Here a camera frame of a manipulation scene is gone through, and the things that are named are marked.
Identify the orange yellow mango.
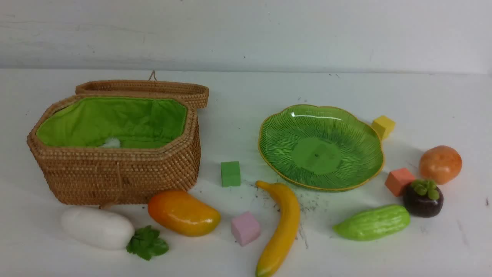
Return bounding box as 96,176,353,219
147,190,221,237

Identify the yellow banana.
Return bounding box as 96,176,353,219
255,180,300,277

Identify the pink foam cube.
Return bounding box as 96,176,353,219
231,212,261,247

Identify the yellow foam cube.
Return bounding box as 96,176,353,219
371,115,396,140

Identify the orange foam cube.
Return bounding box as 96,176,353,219
385,168,416,197

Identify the white radish with leaves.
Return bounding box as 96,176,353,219
60,206,169,261

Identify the woven rattan basket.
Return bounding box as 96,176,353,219
27,95,201,205

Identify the dark purple mangosteen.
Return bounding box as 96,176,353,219
402,179,444,218

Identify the green glass leaf plate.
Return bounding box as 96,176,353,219
257,105,385,192

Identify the green bitter gourd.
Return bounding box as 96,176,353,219
332,205,411,241

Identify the orange persimmon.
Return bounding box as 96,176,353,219
419,145,462,185

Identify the green foam cube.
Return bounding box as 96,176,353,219
220,161,241,187

